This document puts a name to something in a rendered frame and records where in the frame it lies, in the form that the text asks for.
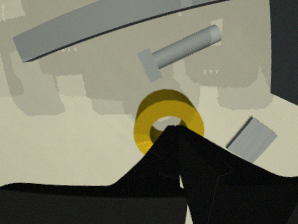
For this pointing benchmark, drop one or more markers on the large grey block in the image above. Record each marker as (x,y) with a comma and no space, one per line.
(284,49)

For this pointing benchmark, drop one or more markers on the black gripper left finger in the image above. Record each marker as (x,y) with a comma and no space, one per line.
(149,193)

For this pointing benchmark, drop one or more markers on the grey flat bar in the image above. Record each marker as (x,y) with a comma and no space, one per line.
(93,20)

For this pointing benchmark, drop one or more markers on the yellow round nut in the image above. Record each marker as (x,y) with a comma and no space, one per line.
(162,103)

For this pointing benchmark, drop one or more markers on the grey square plate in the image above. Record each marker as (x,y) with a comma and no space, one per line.
(251,140)

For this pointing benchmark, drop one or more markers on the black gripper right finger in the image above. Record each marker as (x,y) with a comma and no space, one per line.
(223,188)

